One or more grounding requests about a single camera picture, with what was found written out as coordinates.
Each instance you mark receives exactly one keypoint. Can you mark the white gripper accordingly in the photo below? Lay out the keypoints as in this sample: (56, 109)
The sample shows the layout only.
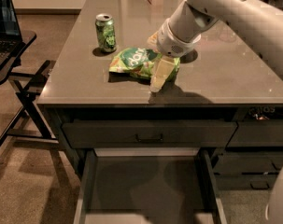
(173, 43)

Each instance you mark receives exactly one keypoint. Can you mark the black laptop stand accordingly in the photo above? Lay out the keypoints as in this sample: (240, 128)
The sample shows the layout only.
(27, 87)

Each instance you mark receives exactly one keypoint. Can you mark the open middle drawer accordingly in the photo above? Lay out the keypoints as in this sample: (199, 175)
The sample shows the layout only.
(134, 186)

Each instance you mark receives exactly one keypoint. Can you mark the green soda can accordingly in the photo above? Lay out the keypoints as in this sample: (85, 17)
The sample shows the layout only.
(104, 24)

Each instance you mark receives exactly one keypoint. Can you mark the right middle drawer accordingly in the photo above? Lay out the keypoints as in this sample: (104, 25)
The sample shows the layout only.
(240, 164)

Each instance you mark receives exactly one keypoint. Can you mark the green rice chip bag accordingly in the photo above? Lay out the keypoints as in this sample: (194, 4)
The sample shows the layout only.
(137, 62)

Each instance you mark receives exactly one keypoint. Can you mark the dark top drawer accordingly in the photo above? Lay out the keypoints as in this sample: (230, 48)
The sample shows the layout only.
(148, 133)

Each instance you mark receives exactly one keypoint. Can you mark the right bottom drawer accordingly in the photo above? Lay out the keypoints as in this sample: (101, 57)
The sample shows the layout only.
(237, 182)

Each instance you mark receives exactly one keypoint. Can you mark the right top drawer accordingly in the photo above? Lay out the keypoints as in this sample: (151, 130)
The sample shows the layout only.
(258, 133)

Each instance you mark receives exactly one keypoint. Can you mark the black laptop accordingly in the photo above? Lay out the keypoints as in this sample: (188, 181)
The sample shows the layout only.
(10, 32)

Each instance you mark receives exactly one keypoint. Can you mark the snack bag in drawer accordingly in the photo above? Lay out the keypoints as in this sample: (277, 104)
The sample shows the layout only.
(265, 112)

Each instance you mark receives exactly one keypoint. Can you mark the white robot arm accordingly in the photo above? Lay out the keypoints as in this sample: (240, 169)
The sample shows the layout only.
(259, 25)

